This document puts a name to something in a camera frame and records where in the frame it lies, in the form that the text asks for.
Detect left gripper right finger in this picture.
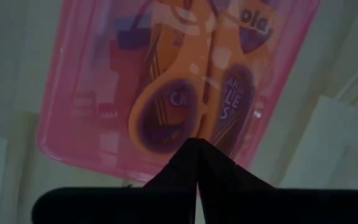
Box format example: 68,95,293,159
197,138,275,224

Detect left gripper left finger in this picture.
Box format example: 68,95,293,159
142,138,200,224

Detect orange handled scissors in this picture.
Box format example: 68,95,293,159
113,0,277,156

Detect pink translucent plastic pencil case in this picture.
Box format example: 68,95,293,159
35,0,321,183

